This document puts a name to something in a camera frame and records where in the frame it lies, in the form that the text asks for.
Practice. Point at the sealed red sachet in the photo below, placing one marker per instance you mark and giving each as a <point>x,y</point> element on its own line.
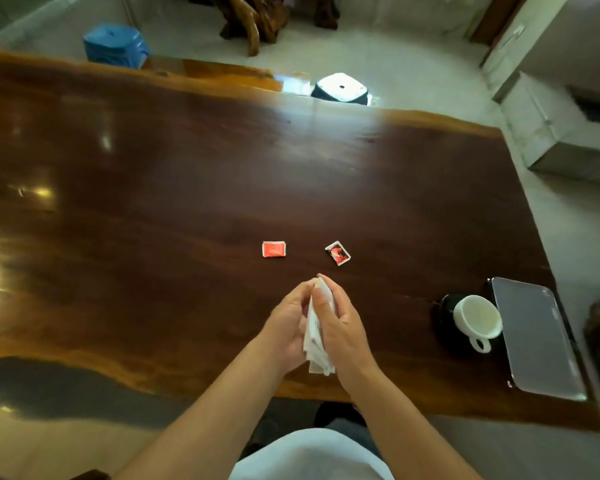
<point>274,249</point>

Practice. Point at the blue plastic stool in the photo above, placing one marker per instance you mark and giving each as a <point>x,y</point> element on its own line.
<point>115,44</point>

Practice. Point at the person's left forearm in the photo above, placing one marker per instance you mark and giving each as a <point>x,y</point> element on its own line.
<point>200,424</point>

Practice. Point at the carved wooden root stand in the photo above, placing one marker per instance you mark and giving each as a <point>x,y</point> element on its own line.
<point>260,17</point>

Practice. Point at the white ceramic cup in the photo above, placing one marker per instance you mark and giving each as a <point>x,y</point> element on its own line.
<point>477,320</point>

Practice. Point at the torn open red sachet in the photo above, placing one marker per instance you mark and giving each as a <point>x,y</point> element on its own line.
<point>338,253</point>

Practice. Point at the silver metal tray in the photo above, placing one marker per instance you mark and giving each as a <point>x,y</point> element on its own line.
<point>535,337</point>

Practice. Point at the person's left fingers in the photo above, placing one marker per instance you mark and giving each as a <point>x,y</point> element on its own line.
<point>300,294</point>

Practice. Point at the person's right thumb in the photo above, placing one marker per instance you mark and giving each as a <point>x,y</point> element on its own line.
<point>320,304</point>

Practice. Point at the person's right forearm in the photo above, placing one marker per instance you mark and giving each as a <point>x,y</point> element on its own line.
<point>405,429</point>

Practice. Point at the black round coaster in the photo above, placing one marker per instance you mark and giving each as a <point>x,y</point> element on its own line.
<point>450,317</point>

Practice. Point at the person's right hand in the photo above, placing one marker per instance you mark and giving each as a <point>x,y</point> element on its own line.
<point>344,334</point>

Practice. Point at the white square stool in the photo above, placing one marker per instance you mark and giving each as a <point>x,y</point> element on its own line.
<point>341,88</point>

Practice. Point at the grey stone step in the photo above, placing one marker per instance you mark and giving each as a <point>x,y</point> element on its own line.
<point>555,127</point>

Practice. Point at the person's left hand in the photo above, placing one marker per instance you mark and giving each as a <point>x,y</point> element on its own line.
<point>281,332</point>

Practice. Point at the person's dark trousers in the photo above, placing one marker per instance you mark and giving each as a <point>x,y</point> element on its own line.
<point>347,424</point>

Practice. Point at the white paper tissue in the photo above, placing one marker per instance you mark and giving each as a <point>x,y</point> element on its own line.
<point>316,339</point>

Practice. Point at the person's white shirt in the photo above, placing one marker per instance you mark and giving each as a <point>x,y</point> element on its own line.
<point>310,457</point>

